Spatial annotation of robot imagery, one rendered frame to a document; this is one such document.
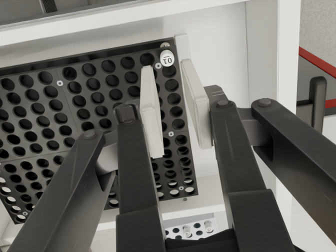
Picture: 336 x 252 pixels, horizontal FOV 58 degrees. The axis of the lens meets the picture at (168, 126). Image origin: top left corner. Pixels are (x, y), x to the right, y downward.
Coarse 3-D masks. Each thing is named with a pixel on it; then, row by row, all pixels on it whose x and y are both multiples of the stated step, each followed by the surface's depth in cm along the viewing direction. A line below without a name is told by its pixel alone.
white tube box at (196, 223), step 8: (192, 216) 53; (200, 216) 52; (208, 216) 52; (168, 224) 53; (176, 224) 52; (184, 224) 52; (192, 224) 52; (200, 224) 53; (216, 224) 52; (168, 232) 53; (176, 232) 53; (192, 232) 53; (200, 232) 54; (208, 232) 54; (216, 232) 54
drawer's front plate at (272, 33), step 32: (256, 0) 28; (288, 0) 23; (256, 32) 29; (288, 32) 24; (256, 64) 31; (288, 64) 25; (256, 96) 33; (288, 96) 27; (256, 160) 38; (288, 192) 32; (288, 224) 35
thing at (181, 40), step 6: (174, 36) 32; (180, 36) 32; (186, 36) 32; (180, 42) 32; (186, 42) 32; (180, 48) 32; (186, 48) 32; (180, 54) 33; (186, 54) 33; (180, 60) 33; (180, 66) 33; (180, 72) 34; (186, 102) 35; (186, 108) 36; (186, 114) 36
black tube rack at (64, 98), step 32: (32, 64) 30; (64, 64) 28; (96, 64) 27; (128, 64) 31; (160, 64) 28; (0, 96) 28; (32, 96) 32; (64, 96) 29; (96, 96) 32; (128, 96) 29; (160, 96) 29; (0, 128) 30; (32, 128) 30; (64, 128) 34; (96, 128) 31; (0, 160) 32; (32, 160) 32; (160, 160) 33; (0, 192) 34; (32, 192) 34
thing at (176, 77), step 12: (156, 48) 27; (168, 48) 27; (180, 84) 29; (180, 96) 29; (168, 108) 30; (168, 120) 30; (180, 144) 32; (180, 156) 33; (192, 156) 33; (180, 168) 33; (192, 168) 34; (180, 180) 34; (192, 180) 35; (192, 192) 36
